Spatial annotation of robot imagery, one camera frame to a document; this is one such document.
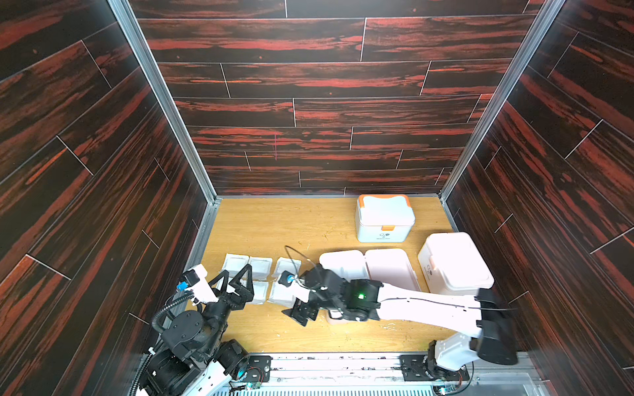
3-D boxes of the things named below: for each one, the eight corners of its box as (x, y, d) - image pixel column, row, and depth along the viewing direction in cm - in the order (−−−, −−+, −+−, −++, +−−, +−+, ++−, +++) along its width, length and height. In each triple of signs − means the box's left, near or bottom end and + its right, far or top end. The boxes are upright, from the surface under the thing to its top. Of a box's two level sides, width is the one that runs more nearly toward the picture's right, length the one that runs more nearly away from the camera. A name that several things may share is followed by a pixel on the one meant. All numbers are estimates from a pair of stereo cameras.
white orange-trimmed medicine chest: (358, 244, 104) (363, 222, 93) (354, 217, 114) (358, 195, 102) (406, 244, 104) (417, 222, 93) (398, 217, 114) (407, 194, 102)
